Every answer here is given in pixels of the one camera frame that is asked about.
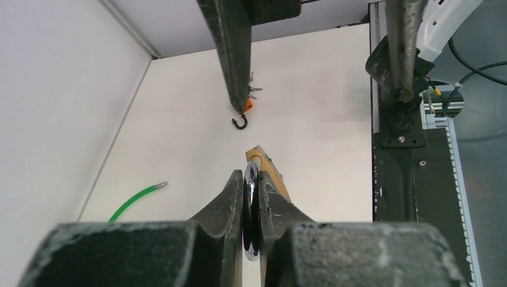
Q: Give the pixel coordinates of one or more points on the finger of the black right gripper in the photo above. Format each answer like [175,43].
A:
[403,19]
[230,23]

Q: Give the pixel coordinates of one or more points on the orange black key fob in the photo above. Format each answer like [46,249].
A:
[248,106]

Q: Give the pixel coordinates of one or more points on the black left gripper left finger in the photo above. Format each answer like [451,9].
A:
[205,250]

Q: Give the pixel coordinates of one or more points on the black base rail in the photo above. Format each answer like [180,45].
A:
[415,177]

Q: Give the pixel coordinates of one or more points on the white slotted cable duct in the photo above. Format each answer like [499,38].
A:
[433,122]

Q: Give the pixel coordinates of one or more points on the large brass padlock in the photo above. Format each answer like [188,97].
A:
[257,161]

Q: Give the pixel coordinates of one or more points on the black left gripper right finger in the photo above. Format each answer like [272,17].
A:
[297,251]

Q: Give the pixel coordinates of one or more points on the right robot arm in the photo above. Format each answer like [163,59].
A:
[440,21]

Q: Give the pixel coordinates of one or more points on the black-headed key bunch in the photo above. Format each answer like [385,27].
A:
[252,90]

